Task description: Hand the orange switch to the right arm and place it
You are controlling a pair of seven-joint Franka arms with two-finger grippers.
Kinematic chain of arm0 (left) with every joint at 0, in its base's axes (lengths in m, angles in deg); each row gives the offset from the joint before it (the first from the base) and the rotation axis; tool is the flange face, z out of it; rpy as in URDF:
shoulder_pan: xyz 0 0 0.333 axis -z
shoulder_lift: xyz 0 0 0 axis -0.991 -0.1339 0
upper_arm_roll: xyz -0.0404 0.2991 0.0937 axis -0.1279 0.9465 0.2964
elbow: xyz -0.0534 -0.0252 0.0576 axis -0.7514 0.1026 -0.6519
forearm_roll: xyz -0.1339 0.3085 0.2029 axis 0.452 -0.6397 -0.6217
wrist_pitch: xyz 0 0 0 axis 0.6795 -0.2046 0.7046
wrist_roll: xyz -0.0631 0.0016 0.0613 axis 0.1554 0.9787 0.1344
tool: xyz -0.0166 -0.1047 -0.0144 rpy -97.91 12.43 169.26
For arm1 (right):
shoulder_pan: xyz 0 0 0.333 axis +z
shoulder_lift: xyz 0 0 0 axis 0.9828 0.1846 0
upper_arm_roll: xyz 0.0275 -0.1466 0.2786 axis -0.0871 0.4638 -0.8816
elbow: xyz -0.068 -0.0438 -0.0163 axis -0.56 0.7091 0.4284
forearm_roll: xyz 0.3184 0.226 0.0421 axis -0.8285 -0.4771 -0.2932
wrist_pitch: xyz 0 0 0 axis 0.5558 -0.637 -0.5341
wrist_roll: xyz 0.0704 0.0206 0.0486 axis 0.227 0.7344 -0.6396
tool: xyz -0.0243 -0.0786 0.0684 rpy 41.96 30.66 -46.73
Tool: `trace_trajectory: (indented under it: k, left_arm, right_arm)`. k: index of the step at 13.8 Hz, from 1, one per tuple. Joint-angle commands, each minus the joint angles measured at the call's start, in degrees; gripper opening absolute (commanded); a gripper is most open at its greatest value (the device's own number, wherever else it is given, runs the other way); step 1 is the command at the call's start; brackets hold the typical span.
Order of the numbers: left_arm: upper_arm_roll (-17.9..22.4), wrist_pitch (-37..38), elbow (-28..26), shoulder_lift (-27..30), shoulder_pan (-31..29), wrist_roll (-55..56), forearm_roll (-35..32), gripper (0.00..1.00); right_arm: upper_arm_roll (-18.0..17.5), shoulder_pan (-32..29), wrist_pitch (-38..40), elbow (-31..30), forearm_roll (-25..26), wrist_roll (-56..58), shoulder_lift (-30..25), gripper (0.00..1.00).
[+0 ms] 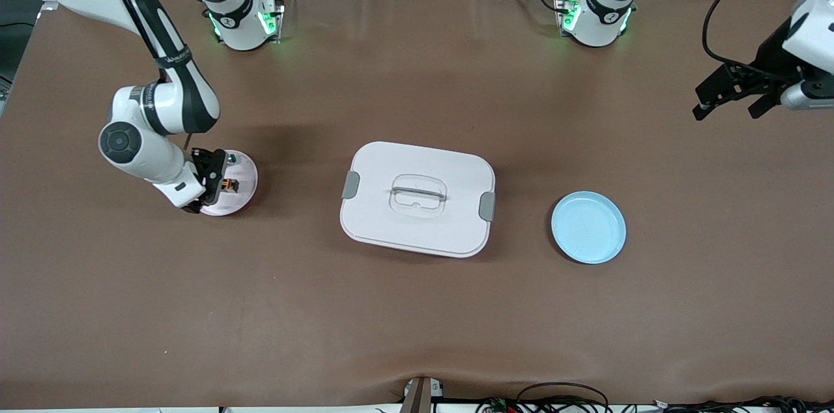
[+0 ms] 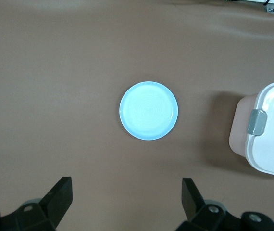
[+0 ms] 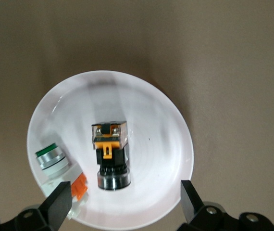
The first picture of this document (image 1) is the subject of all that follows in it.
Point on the white lidded box, grey latches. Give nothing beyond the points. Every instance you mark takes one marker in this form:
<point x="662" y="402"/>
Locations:
<point x="417" y="230"/>

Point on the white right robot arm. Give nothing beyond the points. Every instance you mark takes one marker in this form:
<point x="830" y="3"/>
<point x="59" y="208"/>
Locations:
<point x="140" y="159"/>

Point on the pink round plate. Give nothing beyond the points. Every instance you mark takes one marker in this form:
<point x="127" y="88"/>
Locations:
<point x="241" y="201"/>

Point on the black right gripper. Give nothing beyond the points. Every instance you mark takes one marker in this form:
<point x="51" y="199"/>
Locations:
<point x="207" y="164"/>

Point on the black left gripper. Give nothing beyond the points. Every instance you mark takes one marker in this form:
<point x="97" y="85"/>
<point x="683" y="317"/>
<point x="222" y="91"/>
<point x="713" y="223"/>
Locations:
<point x="771" y="58"/>

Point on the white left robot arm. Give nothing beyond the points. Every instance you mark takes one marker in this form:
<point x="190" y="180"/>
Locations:
<point x="609" y="28"/>

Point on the brown table mat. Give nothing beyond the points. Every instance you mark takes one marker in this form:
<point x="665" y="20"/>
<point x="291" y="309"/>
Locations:
<point x="417" y="322"/>

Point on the blue round plate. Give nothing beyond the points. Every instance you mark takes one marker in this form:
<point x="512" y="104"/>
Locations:
<point x="586" y="227"/>

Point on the camera mount post with bracket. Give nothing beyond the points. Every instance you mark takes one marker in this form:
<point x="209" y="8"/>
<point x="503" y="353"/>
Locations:
<point x="417" y="400"/>

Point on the orange and black push-button switch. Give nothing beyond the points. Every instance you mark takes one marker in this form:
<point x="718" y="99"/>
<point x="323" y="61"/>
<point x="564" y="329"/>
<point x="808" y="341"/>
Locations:
<point x="230" y="186"/>

